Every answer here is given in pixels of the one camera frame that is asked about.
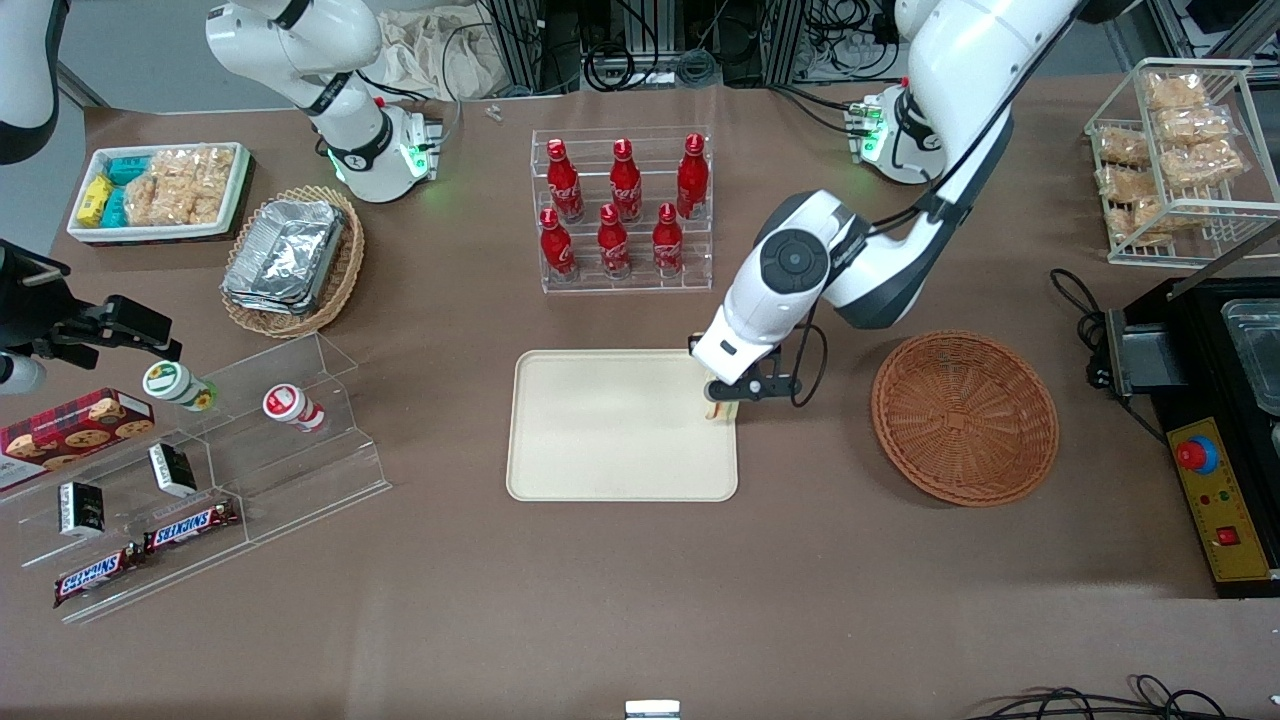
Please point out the grey black appliance block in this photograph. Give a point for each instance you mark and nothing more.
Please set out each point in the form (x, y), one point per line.
(1140, 350)

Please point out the small black white carton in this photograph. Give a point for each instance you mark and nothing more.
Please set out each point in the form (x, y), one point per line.
(82, 508)
(173, 470)

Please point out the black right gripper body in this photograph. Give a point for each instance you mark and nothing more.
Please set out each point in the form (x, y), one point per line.
(22, 300)

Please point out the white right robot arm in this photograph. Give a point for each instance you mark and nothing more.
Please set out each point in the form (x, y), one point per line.
(350, 130)

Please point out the clear acrylic stepped display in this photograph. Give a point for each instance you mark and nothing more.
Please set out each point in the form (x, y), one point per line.
(300, 480)

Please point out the clear acrylic bottle rack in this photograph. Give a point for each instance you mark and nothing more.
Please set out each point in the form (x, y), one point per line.
(700, 275)

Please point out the light wicker basket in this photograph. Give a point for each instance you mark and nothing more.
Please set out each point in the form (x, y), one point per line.
(345, 270)

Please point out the red lid yoghurt cup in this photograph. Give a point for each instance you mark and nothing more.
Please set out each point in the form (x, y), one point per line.
(290, 405)

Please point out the green lid yoghurt cup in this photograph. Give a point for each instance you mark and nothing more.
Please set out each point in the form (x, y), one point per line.
(172, 384)

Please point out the small white grey device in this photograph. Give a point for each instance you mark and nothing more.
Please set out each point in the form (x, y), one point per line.
(652, 711)

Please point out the bagged fried snack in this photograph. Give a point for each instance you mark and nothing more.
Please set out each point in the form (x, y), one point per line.
(1195, 125)
(1205, 163)
(1125, 185)
(1175, 90)
(1122, 147)
(1160, 222)

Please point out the red cola bottle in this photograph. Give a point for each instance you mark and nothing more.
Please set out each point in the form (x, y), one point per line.
(564, 185)
(625, 185)
(557, 248)
(613, 245)
(667, 243)
(692, 180)

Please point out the Snickers chocolate bar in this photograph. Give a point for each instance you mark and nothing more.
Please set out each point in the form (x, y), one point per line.
(190, 525)
(95, 577)

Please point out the triangular sandwich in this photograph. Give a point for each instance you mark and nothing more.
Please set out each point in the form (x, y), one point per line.
(718, 412)

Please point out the beige cloth bag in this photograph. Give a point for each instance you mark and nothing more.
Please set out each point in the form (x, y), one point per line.
(430, 55)

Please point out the teal snack packet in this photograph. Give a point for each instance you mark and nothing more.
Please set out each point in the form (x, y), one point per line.
(128, 168)
(116, 208)

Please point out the aluminium frame post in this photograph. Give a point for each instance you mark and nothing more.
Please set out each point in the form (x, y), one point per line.
(520, 45)
(788, 40)

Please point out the brown wicker basket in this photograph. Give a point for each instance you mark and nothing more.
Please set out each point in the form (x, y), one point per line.
(965, 420)

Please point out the red tartan cookie box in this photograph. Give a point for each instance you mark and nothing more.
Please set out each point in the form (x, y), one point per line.
(70, 430)

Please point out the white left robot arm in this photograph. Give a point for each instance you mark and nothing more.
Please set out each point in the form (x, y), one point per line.
(960, 60)

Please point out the beige plastic serving tray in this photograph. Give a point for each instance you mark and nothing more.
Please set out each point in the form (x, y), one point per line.
(600, 425)

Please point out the clear rice cracker bag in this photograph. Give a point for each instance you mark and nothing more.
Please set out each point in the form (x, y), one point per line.
(195, 168)
(170, 205)

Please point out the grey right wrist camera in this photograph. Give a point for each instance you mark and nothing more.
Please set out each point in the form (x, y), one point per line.
(20, 375)

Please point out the red emergency stop button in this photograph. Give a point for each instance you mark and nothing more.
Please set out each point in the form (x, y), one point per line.
(1195, 455)

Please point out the steel pan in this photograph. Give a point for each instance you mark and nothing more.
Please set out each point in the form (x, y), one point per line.
(1255, 350)

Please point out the yellow control box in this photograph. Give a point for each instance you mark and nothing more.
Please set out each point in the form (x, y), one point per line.
(1225, 500)

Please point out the yellow snack packet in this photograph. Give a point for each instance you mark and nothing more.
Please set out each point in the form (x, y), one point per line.
(94, 202)

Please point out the stack of foil containers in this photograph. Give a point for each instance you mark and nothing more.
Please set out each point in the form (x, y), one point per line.
(285, 255)

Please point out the white rectangular snack tray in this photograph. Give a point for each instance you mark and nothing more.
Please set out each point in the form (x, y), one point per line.
(150, 232)

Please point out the black countertop appliance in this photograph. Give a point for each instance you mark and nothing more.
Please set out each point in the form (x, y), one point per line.
(1200, 390)

